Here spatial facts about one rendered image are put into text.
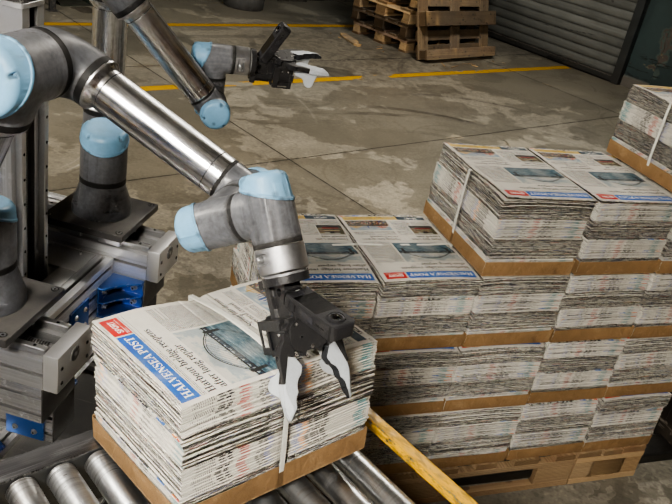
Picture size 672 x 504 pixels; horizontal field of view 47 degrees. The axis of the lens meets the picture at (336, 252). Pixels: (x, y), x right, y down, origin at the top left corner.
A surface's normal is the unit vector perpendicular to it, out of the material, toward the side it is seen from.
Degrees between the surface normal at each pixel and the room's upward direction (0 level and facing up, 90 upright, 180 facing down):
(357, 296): 90
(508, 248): 90
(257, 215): 75
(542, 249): 90
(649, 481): 0
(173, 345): 6
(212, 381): 7
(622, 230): 90
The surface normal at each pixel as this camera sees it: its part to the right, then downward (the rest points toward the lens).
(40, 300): 0.18, -0.87
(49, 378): -0.21, 0.42
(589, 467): 0.32, 0.49
